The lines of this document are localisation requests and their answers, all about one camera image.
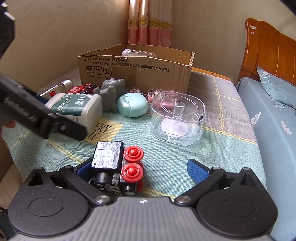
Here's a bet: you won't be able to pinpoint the white box green label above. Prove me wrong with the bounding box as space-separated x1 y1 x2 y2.
44 93 103 132

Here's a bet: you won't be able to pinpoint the clear plastic jar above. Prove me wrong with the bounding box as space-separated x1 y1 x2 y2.
121 49 156 59

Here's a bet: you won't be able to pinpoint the clear round plastic lid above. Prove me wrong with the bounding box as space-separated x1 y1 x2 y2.
149 91 207 146

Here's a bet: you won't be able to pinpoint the grey hippo toy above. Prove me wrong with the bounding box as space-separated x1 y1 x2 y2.
99 78 127 112

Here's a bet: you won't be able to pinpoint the mint green oval case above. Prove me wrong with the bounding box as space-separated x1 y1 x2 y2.
117 92 149 118

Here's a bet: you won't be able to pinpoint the wooden bed headboard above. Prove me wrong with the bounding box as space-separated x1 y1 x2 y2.
235 18 296 87

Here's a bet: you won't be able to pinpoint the pink patterned curtain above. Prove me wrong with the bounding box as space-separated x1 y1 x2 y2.
128 0 173 46

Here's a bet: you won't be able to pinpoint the blue printed bed sheet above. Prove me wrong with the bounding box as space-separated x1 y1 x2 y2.
235 77 296 241

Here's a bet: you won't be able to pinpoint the black toy train red wheels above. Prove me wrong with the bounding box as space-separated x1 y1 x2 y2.
91 141 144 198

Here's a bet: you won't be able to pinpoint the blue flower print pillow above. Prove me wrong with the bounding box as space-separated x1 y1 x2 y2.
256 66 296 110

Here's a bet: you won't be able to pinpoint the pink clear charm toy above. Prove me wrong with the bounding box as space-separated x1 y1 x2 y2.
129 88 176 103

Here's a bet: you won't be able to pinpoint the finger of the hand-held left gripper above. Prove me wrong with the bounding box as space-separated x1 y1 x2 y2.
34 93 51 106
49 113 89 142

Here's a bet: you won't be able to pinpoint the red toy truck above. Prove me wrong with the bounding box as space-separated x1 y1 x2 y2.
67 84 95 95

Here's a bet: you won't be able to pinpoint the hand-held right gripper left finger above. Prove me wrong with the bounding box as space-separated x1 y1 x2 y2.
22 159 116 207

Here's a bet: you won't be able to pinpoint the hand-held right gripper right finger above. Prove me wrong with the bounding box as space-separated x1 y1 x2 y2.
174 159 267 207

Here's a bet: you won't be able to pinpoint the cardboard box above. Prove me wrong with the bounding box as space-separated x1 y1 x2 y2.
77 44 195 95

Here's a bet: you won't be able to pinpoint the bottle with silver cap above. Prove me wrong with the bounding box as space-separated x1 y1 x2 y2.
38 79 73 100

